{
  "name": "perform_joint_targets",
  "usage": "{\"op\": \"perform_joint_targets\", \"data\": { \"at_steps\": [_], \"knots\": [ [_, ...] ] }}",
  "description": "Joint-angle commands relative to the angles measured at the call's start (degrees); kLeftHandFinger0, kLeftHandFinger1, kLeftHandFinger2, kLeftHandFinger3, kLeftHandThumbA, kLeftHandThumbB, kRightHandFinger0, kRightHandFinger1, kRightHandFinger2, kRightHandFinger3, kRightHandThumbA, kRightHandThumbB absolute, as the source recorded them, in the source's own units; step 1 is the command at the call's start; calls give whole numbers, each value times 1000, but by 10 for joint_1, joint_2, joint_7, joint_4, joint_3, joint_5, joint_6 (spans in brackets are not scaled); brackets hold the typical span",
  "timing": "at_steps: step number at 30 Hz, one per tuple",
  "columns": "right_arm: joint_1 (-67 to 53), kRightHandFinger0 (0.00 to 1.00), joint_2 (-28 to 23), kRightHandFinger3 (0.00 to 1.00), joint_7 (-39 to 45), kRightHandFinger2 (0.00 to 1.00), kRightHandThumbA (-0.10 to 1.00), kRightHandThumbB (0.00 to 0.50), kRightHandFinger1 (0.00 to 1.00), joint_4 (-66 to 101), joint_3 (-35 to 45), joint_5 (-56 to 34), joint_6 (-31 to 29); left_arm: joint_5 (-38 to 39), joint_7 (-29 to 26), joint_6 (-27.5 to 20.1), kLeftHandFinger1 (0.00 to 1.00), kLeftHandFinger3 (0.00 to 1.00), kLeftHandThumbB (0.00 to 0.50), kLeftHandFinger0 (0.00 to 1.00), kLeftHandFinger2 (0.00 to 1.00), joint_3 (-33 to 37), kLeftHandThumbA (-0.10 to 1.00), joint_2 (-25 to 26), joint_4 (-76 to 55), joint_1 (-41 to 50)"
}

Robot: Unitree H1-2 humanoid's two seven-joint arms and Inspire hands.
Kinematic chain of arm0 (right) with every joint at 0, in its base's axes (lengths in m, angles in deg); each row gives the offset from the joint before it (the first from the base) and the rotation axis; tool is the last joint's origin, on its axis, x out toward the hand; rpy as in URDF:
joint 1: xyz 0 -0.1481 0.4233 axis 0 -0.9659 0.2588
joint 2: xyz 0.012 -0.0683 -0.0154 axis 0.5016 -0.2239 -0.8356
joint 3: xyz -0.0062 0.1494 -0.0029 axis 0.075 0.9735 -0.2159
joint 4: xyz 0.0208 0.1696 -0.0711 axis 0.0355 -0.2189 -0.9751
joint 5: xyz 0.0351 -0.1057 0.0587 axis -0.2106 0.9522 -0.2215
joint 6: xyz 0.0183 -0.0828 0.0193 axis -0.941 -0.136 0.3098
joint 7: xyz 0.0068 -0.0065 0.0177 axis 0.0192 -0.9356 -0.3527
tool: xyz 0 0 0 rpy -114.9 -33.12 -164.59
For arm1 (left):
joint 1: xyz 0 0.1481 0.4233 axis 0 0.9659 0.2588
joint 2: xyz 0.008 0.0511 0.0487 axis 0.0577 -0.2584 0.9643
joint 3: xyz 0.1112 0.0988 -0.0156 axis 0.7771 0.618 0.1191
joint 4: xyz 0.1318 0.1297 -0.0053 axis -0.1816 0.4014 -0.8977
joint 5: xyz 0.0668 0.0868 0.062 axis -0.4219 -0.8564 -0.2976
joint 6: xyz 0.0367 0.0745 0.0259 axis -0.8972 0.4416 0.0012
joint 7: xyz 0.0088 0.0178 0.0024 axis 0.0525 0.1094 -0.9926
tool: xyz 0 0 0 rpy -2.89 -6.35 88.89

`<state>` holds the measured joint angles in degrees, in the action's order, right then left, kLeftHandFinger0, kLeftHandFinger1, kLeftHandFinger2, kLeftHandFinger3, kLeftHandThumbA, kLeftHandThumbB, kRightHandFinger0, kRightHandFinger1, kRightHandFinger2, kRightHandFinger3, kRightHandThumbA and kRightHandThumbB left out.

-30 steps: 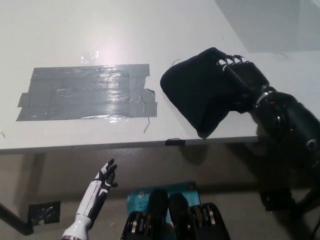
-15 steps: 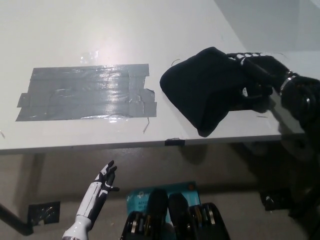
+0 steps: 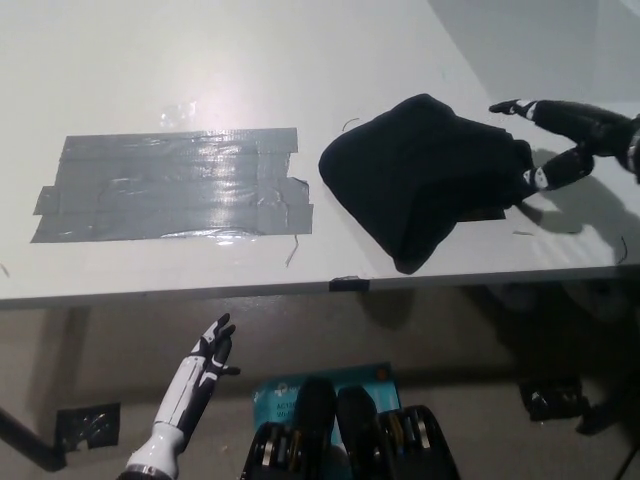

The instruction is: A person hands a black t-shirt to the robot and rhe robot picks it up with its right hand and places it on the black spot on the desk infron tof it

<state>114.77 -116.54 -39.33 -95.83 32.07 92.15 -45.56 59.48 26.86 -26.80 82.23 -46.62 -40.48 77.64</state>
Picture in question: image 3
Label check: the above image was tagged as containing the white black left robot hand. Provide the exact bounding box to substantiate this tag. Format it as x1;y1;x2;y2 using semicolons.
151;313;242;442

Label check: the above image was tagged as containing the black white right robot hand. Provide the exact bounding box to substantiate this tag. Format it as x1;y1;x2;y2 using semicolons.
488;98;636;194

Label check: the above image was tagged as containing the black t-shirt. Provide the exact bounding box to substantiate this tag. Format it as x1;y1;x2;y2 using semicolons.
318;92;540;275

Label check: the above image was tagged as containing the teal cardboard box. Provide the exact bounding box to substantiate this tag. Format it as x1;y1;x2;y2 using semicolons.
251;362;404;451

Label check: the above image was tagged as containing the white table leg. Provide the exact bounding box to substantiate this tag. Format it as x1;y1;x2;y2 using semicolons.
37;307;94;416

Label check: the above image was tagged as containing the black tape square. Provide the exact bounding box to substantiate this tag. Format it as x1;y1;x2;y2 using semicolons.
457;205;507;225

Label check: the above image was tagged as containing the black table foot bar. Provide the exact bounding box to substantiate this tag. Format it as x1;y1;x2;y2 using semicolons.
0;405;66;474

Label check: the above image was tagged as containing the small black tape strip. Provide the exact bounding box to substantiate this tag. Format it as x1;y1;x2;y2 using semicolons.
329;275;371;294

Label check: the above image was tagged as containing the grey duct tape patch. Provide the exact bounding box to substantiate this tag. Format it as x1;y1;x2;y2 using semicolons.
29;127;315;245

